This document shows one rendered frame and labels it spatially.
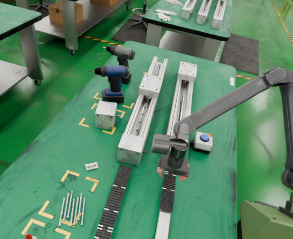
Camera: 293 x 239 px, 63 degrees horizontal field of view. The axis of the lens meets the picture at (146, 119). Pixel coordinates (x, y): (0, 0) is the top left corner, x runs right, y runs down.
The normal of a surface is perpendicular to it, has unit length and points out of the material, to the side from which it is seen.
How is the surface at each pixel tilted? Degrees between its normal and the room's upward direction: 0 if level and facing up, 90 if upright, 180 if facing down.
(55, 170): 0
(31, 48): 90
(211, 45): 90
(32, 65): 90
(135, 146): 0
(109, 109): 0
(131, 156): 90
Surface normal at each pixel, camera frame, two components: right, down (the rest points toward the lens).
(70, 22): -0.27, 0.61
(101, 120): -0.04, 0.66
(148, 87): 0.14, -0.74
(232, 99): -0.01, -0.11
